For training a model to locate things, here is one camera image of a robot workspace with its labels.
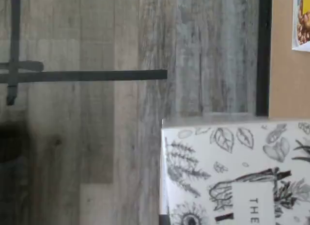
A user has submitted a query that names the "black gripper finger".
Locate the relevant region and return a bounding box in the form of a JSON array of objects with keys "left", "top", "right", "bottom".
[{"left": 157, "top": 213, "right": 171, "bottom": 225}]

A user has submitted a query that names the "white pantry box yellow strip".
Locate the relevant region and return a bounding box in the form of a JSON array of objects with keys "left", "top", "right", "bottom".
[{"left": 159, "top": 118, "right": 310, "bottom": 225}]

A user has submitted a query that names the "wooden shelf board with boxes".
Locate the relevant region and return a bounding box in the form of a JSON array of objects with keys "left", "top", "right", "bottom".
[{"left": 268, "top": 0, "right": 310, "bottom": 119}]

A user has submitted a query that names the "white cereal box with nuts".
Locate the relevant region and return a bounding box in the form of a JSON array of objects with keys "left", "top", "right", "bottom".
[{"left": 291, "top": 0, "right": 310, "bottom": 52}]

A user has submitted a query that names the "black metal floor stand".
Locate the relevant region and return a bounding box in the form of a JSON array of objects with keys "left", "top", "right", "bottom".
[{"left": 0, "top": 0, "right": 168, "bottom": 107}]

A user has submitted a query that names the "black metal shelving rack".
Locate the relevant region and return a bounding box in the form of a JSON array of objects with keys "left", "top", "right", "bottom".
[{"left": 256, "top": 0, "right": 272, "bottom": 117}]

